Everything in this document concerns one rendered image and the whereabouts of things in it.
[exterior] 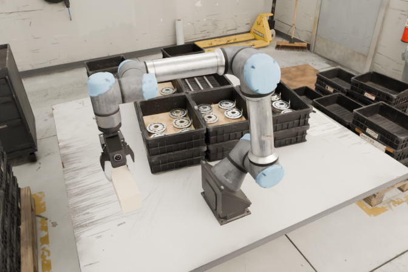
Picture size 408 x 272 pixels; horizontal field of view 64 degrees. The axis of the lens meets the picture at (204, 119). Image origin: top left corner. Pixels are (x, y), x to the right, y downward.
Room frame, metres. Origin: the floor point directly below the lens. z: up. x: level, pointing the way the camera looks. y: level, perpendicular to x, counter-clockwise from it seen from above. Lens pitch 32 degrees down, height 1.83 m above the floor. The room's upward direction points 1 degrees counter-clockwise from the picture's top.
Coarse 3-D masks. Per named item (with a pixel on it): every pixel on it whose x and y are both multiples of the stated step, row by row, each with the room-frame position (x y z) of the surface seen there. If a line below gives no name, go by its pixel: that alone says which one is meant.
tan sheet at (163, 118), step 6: (156, 114) 1.65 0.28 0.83; (162, 114) 1.65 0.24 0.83; (168, 114) 1.65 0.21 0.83; (144, 120) 1.58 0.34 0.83; (150, 120) 1.58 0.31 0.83; (156, 120) 1.58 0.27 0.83; (162, 120) 1.58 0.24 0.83; (168, 120) 1.58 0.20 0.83; (168, 126) 1.52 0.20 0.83; (192, 126) 1.51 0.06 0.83; (168, 132) 1.46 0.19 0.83; (174, 132) 1.46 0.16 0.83
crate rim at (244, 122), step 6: (204, 90) 1.74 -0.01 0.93; (210, 90) 1.74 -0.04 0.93; (240, 96) 1.67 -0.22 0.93; (192, 102) 1.61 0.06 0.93; (198, 108) 1.54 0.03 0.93; (246, 120) 1.41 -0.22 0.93; (210, 126) 1.35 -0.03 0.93; (216, 126) 1.35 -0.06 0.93; (222, 126) 1.36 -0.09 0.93; (228, 126) 1.37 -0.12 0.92; (234, 126) 1.38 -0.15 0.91
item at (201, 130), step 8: (168, 96) 1.68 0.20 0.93; (176, 96) 1.69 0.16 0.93; (192, 104) 1.58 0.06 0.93; (200, 120) 1.43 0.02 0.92; (144, 128) 1.36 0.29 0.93; (200, 128) 1.34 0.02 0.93; (160, 136) 1.28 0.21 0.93; (168, 136) 1.28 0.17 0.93; (176, 136) 1.29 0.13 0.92; (184, 136) 1.30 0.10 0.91
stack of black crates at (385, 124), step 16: (368, 112) 2.09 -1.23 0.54; (384, 112) 2.10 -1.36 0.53; (400, 112) 1.99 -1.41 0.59; (352, 128) 2.01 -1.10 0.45; (368, 128) 1.89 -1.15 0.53; (384, 128) 1.79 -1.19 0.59; (400, 128) 1.94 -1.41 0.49; (384, 144) 1.76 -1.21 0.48; (400, 144) 1.69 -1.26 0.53; (400, 160) 1.71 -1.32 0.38
